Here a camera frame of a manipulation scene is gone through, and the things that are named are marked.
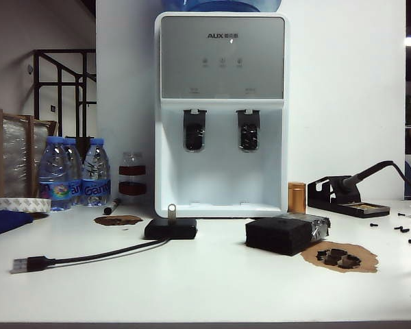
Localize black sponge block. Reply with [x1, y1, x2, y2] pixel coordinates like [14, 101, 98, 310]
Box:
[245, 212, 332, 257]

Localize black USB hub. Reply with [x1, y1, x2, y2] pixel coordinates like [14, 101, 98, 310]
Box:
[143, 219, 198, 240]

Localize white AUX water dispenser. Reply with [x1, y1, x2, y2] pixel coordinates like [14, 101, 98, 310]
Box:
[153, 12, 290, 219]

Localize glass jar with red bands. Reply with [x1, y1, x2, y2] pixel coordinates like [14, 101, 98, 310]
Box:
[117, 150, 147, 203]

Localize copper coloured cylinder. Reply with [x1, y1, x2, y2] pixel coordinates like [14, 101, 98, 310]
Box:
[287, 181, 308, 214]

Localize black marker pen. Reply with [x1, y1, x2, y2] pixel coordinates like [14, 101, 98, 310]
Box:
[102, 197, 121, 216]

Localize right plastic water bottle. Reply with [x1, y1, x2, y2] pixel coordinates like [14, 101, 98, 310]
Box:
[80, 137, 111, 206]

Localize clear plastic water bottle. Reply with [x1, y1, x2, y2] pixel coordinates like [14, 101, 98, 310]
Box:
[63, 137, 85, 206]

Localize left plastic water bottle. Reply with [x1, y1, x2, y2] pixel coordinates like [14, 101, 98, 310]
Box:
[37, 135, 72, 212]

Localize grey black soldering iron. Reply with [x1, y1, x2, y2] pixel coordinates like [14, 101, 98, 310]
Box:
[338, 159, 407, 193]

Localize black soldering iron stand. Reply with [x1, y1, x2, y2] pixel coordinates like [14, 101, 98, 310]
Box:
[307, 175, 391, 219]

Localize black metal stair railing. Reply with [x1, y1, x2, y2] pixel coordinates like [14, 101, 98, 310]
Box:
[32, 49, 97, 140]

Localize wooden crate with bubble wrap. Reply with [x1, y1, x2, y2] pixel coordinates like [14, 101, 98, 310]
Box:
[0, 106, 59, 199]

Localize white double-sided tape roll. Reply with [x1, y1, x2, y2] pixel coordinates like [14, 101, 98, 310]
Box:
[0, 197, 51, 213]

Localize blue cloth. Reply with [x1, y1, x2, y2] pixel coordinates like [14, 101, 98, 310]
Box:
[0, 210, 34, 240]

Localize black soldering iron cable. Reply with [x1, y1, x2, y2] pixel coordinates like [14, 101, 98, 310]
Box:
[393, 160, 411, 188]

